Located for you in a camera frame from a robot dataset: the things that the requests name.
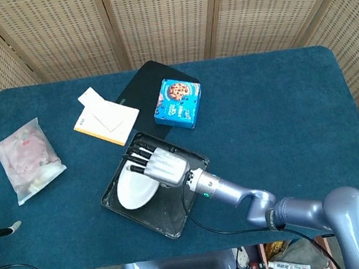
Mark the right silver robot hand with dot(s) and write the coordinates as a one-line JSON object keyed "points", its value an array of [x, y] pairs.
{"points": [[165, 166]]}

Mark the white round plate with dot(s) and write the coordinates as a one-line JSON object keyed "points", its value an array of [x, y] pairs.
{"points": [[135, 189]]}

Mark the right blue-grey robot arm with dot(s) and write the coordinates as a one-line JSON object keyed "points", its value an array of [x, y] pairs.
{"points": [[276, 207]]}

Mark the black square plastic tray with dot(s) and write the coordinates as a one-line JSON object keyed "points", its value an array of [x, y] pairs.
{"points": [[173, 209]]}

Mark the blue cookie box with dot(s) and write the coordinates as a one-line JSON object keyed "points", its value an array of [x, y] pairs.
{"points": [[178, 104]]}

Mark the frosted plastic zip bag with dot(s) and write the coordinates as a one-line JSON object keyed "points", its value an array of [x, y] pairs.
{"points": [[27, 159]]}

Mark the white notebook with yellow edge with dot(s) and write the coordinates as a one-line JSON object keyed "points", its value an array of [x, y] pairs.
{"points": [[98, 129]]}

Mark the black mouse pad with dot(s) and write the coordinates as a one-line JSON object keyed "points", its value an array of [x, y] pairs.
{"points": [[149, 88]]}

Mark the white paper envelope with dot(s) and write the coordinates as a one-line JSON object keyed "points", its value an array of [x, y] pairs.
{"points": [[102, 112]]}

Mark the blue table cloth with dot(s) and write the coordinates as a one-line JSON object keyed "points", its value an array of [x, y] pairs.
{"points": [[284, 143]]}

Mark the woven folding screen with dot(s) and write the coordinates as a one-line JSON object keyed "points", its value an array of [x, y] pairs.
{"points": [[163, 16]]}

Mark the box of assorted items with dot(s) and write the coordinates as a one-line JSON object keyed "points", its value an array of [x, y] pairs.
{"points": [[284, 260]]}

